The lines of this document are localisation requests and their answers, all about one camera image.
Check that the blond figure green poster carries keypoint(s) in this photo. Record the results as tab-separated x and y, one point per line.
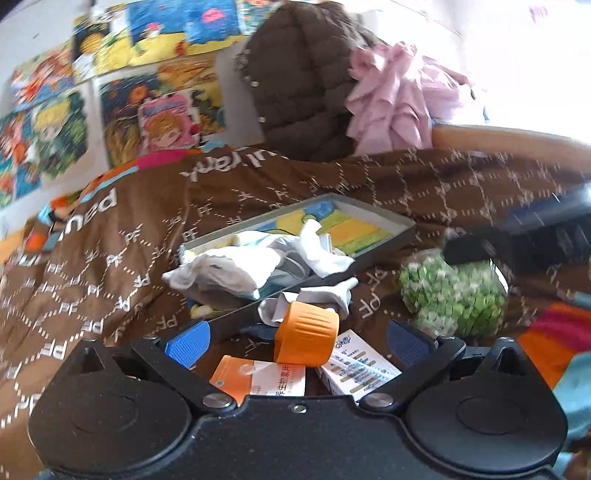
60	129

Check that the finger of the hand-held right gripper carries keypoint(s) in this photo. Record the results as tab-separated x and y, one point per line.
471	247

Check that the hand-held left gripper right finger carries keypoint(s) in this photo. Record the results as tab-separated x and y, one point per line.
408	341

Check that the pink figure picture book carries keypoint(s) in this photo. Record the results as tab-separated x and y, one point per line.
166	129

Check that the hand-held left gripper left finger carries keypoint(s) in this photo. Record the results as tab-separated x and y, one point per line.
189	344

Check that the pink cloth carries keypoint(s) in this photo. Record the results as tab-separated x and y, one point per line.
392	106

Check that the large white cloth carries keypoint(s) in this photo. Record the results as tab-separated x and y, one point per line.
221	272

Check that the orange and white medicine box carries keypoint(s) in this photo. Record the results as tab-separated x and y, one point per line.
263	378

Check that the bag of green white candies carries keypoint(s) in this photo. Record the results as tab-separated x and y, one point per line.
452	295

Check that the brown printed blanket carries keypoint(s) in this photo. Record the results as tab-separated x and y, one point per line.
115	258

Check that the orange yellow field poster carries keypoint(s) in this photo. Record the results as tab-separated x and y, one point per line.
189	71

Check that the orange bottle cap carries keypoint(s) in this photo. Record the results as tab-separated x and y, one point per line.
304	334

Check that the white and blue medicine box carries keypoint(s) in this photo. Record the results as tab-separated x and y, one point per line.
355	369

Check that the grey tray with painted base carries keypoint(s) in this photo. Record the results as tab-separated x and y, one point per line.
364	230

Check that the brown quilted jacket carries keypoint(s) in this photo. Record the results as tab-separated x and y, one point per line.
295	92

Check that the colourful patchwork sheet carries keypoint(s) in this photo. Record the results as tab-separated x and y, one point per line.
554	341

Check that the orange and blue poster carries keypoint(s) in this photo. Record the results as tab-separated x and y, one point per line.
14	161

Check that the orange-haired figure poster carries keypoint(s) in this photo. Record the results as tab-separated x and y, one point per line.
41	78

